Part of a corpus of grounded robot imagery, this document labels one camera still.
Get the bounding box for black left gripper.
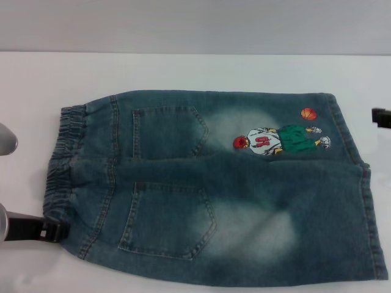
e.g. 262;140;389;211
5;210;70;245

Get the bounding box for blue denim shorts with print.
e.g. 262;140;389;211
42;89;387;280

